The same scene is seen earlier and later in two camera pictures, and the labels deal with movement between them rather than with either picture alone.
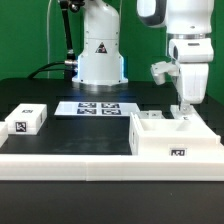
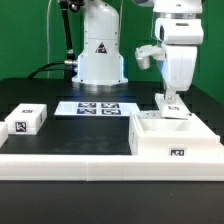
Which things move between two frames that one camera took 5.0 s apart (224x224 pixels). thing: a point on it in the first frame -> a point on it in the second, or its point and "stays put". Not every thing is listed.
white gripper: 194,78 -> 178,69
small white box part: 26,119 stays put
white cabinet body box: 169,136 stays put
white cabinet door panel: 151,114 stays put
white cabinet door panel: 193,116 -> 172,110
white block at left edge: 4,133 stays put
